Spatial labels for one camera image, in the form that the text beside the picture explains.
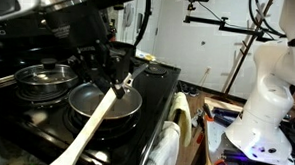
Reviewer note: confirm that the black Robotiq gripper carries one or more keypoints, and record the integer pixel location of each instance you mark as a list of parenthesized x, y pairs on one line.
[(73, 29)]

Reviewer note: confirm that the wooden slotted spoon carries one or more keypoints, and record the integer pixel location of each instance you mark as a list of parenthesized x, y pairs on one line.
[(89, 126)]

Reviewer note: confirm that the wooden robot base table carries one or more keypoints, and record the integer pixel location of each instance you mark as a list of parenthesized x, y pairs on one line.
[(215, 132)]

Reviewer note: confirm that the grey nonstick frying pan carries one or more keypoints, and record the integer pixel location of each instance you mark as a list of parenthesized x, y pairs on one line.
[(86, 100)]

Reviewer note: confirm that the black electric stove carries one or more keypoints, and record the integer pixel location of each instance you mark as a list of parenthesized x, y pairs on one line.
[(35, 127)]

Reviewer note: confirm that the steel pot with glass lid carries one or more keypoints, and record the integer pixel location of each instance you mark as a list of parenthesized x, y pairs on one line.
[(44, 78)]

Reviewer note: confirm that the dark sneaker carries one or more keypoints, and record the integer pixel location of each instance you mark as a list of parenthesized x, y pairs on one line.
[(193, 92)]

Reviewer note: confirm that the yellow hanging towel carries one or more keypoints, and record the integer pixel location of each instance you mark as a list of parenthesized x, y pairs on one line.
[(182, 117)]

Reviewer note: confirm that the white hanging towel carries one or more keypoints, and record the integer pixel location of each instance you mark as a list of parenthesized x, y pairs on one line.
[(164, 150)]

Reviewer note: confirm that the wooden leaning rack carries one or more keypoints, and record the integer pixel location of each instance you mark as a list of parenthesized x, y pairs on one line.
[(243, 56)]

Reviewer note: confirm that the white wall outlet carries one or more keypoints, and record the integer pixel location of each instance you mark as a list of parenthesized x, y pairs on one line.
[(208, 69)]

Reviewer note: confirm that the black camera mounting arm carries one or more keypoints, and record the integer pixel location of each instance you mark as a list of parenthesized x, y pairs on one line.
[(236, 29)]

